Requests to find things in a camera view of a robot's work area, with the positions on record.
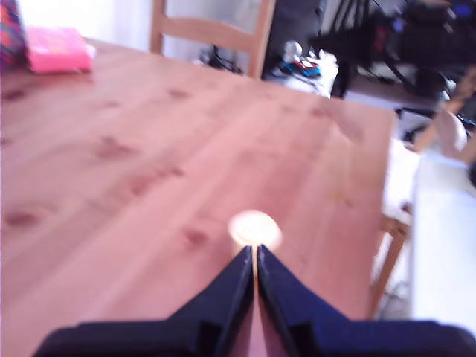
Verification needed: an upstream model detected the cream coffee capsule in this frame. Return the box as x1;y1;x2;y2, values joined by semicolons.
227;210;283;257

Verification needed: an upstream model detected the pink box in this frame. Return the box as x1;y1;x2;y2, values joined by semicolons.
25;26;97;74

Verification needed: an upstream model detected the dark floral print box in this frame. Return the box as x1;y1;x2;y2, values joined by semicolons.
0;0;29;74

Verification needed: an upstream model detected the blue and white clutter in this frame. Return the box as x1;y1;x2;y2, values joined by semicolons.
277;39;339;100

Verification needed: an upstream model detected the wooden chair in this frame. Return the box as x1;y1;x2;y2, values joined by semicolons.
370;208;414;321
149;0;277;79

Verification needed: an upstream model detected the black equipment pile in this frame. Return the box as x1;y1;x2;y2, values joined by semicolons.
308;0;476;101

